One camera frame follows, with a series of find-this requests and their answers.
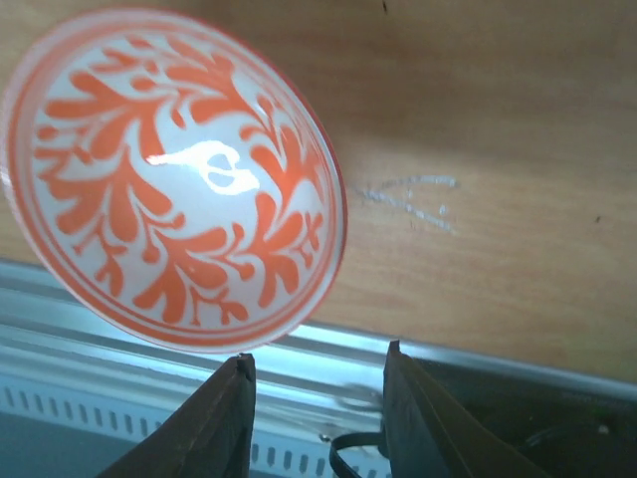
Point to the aluminium frame rail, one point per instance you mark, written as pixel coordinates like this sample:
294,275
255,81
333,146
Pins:
315,384

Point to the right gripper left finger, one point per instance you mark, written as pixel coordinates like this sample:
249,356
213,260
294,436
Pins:
209,435

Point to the red floral pattern bowl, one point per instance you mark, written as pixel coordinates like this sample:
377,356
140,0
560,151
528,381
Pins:
172,180

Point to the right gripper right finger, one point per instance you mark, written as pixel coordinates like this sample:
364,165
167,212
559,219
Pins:
428,433

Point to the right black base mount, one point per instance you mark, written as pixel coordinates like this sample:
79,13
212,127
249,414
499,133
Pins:
565,430

